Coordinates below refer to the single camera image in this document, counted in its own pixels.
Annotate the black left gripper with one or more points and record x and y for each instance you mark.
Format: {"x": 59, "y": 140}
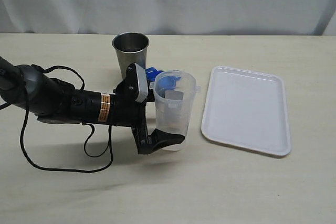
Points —
{"x": 128, "y": 113}

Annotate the clear plastic container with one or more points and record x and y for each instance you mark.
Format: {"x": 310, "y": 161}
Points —
{"x": 173, "y": 107}

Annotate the stainless steel cup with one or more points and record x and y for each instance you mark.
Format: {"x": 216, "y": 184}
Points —
{"x": 130, "y": 47}

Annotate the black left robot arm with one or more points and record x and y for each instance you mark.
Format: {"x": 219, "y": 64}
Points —
{"x": 55, "y": 101}

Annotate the blue plastic lid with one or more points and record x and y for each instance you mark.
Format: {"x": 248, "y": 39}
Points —
{"x": 165, "y": 83}

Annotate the white rectangular tray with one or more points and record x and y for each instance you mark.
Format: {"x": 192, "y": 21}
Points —
{"x": 247, "y": 110}

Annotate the white backdrop curtain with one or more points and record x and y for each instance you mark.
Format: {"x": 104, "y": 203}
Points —
{"x": 170, "y": 17}

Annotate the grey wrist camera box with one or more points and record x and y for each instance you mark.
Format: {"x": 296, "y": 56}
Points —
{"x": 134, "y": 86}

